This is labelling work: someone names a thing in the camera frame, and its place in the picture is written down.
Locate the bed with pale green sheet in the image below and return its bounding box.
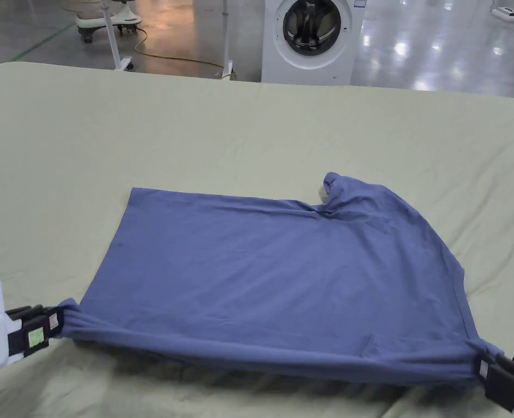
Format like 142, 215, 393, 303
0, 60, 514, 418

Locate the blue shirt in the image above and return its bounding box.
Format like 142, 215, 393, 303
58, 171, 504, 387

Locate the white robot base on wheels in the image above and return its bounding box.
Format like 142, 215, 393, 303
74, 0, 144, 44

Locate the white washing machine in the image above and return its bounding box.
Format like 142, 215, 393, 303
261, 0, 366, 86

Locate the white wheeled stand frame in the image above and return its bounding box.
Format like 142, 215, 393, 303
99, 0, 237, 82

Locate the yellow cable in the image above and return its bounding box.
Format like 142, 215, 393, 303
134, 28, 237, 81

